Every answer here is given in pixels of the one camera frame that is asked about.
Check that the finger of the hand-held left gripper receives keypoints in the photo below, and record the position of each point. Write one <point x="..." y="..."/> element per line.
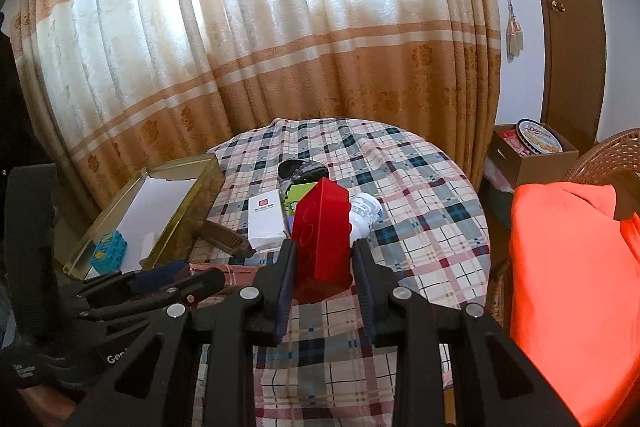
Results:
<point x="155" y="276"/>
<point x="200" y="286"/>

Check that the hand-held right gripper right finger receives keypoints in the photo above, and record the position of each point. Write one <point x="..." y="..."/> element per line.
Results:
<point x="364" y="292"/>

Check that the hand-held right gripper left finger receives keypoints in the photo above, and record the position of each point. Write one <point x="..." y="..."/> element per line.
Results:
<point x="286" y="287"/>

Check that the pink box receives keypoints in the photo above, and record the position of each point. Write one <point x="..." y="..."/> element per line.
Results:
<point x="235" y="276"/>

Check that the red plastic building block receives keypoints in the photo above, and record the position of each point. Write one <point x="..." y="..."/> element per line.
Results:
<point x="320" y="237"/>

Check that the green cardboard box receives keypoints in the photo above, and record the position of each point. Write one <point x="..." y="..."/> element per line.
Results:
<point x="295" y="199"/>

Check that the gold metal tin box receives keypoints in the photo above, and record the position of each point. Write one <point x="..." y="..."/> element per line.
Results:
<point x="207" y="182"/>

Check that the cyan toy block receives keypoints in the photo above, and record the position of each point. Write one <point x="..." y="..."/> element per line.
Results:
<point x="109" y="251"/>

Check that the white cardboard box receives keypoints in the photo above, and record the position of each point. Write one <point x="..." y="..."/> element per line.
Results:
<point x="267" y="222"/>

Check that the white plastic bottle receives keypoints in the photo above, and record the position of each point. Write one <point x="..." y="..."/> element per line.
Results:
<point x="364" y="214"/>

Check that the plaid tablecloth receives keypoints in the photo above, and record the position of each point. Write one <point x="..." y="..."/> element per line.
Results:
<point x="415" y="217"/>

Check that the black patterned pouch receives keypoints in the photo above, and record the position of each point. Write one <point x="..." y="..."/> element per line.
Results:
<point x="302" y="172"/>

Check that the orange cloth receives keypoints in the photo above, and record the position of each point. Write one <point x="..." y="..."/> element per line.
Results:
<point x="565" y="282"/>

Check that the red packet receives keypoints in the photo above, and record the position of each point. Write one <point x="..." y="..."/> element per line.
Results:
<point x="512" y="142"/>

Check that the brown cardboard box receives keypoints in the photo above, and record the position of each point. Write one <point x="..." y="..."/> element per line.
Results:
<point x="542" y="169"/>

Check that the round blue cookie tin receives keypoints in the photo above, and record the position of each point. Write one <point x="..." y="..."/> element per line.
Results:
<point x="540" y="138"/>

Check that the cream and orange curtain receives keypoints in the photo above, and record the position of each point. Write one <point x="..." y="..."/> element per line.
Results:
<point x="250" y="32"/>

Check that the brown wicker chair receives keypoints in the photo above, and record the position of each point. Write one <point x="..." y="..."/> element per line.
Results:
<point x="600" y="157"/>

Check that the brown wooden wardrobe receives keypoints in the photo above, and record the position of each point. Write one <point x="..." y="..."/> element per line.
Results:
<point x="565" y="57"/>

